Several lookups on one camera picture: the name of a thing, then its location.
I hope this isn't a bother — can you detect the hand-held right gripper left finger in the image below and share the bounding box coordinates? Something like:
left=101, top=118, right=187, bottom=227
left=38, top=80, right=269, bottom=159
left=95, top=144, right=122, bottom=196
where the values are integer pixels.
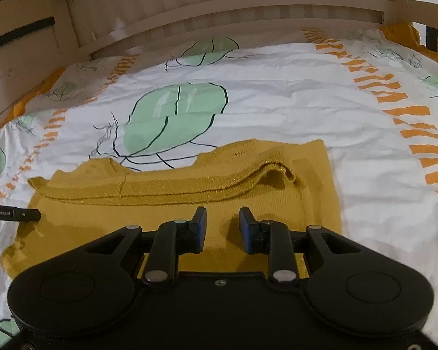
left=83, top=206, right=208, bottom=285

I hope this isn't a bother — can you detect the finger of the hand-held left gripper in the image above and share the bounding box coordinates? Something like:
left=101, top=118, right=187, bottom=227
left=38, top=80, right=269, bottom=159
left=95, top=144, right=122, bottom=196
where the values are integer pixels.
left=0, top=206, right=42, bottom=223

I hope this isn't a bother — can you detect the mustard yellow knit sweater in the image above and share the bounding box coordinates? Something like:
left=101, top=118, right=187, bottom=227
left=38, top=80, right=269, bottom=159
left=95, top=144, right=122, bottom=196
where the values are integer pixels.
left=0, top=139, right=343, bottom=282

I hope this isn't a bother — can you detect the white leaf-print duvet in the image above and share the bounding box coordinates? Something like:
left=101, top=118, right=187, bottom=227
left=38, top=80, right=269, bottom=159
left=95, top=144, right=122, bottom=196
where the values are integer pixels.
left=0, top=25, right=438, bottom=350

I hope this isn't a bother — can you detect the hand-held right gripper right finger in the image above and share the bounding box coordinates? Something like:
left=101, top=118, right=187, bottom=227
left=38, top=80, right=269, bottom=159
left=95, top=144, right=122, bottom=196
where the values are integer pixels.
left=239, top=206, right=362, bottom=285

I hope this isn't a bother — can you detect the wooden bed frame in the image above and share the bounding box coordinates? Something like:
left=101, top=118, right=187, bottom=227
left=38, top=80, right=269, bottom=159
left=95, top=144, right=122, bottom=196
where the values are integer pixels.
left=0, top=0, right=438, bottom=137

